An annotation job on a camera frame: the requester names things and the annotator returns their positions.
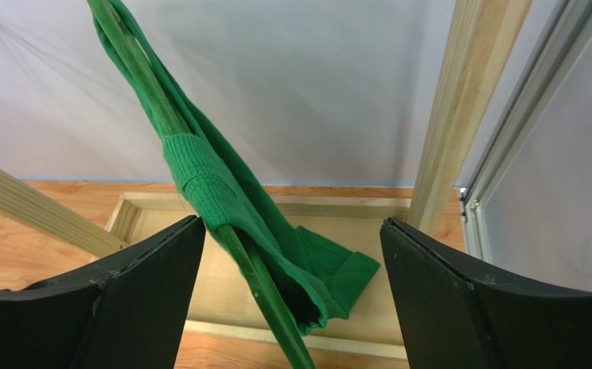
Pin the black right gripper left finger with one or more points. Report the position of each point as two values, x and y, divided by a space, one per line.
126 310

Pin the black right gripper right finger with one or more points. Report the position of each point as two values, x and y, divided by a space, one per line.
457 311

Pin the aluminium frame rail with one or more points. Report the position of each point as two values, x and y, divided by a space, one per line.
563 37

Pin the green velvet hanger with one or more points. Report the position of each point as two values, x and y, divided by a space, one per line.
265 297

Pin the green tank top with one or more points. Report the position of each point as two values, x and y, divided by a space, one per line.
317 278

